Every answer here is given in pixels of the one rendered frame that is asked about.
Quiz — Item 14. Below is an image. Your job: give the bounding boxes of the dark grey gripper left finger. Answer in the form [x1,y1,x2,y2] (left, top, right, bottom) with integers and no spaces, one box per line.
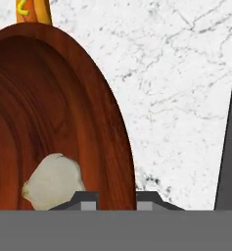
[48,191,100,212]

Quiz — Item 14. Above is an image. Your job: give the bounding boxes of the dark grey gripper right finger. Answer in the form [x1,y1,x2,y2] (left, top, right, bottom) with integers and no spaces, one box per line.
[135,190,186,212]

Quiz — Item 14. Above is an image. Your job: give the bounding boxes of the white garlic bulb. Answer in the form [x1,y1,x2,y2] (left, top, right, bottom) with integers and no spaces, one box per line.
[21,152,87,212]

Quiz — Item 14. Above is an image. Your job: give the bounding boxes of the brown wooden bowl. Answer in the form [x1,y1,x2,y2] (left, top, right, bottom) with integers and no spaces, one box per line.
[0,22,137,212]

